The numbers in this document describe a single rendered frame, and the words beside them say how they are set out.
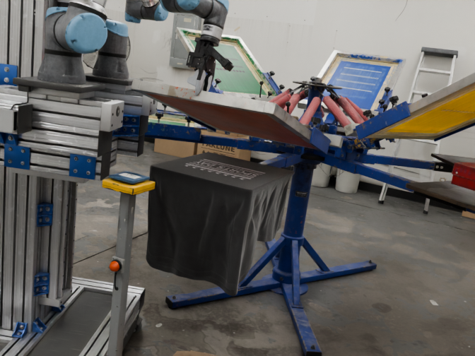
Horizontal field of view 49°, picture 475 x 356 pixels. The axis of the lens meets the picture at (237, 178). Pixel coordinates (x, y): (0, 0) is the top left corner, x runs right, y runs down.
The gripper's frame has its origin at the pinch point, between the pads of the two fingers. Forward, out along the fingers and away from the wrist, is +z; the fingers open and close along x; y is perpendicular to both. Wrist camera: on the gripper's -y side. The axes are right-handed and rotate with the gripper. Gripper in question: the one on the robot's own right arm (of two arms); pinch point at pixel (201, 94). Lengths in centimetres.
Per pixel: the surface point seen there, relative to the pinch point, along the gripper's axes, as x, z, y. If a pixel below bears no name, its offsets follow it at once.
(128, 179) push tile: 16.8, 35.4, 9.6
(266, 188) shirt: -28.4, 27.1, -22.5
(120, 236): 9, 56, 12
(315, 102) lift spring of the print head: -115, -28, -7
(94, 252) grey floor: -129, 95, 123
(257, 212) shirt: -28, 37, -21
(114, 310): 2, 83, 12
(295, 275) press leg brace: -143, 72, -13
